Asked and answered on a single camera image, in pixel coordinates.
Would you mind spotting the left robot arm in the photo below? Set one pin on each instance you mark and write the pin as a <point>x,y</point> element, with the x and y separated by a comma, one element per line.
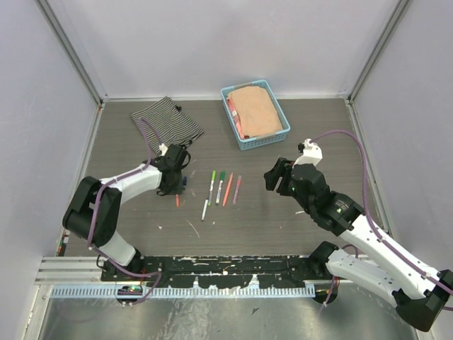
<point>94,210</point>

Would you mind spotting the white marker green end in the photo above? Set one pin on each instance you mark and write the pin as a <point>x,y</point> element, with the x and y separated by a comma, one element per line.
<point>219,192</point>

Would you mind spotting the light blue plastic basket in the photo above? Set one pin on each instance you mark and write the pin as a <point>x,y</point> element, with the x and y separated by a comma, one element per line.
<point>251,143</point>

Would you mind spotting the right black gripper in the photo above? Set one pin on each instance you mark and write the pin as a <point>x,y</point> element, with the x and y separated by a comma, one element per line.
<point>282,168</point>

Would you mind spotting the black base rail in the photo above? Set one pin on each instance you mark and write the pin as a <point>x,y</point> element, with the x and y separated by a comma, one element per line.
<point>222,272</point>

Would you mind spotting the purple highlighter pen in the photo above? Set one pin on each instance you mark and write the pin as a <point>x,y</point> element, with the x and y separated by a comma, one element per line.
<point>236,192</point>

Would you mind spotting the salmon orange pen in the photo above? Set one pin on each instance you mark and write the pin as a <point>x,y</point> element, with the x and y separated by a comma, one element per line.
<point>228,188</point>

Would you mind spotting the grey slotted cable duct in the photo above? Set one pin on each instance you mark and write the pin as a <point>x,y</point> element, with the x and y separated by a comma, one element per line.
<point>124,291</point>

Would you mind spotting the peach folded towel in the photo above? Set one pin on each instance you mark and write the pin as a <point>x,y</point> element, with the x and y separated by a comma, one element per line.
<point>253,112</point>

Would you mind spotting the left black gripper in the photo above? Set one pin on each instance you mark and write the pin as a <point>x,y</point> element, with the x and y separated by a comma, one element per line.
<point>177,190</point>

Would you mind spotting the black white striped cloth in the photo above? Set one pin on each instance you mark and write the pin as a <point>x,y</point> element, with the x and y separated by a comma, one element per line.
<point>164,122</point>

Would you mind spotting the white pen lime end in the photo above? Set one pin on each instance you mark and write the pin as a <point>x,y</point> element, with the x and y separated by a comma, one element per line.
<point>211,191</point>

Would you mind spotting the white pen blue end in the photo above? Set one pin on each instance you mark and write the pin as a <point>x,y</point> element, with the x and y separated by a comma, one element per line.
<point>204,210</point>

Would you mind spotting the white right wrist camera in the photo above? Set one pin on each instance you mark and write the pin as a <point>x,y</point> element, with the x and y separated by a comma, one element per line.
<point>310,153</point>

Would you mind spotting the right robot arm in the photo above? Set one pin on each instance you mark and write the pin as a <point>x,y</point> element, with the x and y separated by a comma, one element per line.
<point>416,290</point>

